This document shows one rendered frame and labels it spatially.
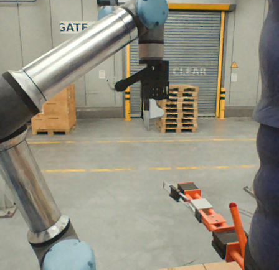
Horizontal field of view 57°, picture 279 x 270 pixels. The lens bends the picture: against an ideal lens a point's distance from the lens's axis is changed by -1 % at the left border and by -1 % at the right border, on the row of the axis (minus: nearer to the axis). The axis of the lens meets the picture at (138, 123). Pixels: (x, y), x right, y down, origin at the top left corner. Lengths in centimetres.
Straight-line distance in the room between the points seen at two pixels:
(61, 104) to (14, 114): 677
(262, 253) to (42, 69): 52
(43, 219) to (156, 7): 57
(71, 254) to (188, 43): 955
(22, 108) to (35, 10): 993
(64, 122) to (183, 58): 499
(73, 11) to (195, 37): 441
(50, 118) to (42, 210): 674
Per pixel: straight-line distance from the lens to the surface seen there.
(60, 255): 69
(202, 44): 1010
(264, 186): 52
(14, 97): 50
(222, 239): 86
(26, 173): 68
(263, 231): 55
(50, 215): 74
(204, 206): 103
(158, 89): 77
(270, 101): 48
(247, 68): 1081
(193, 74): 999
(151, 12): 59
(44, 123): 748
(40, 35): 1023
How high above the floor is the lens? 168
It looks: 11 degrees down
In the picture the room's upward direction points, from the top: straight up
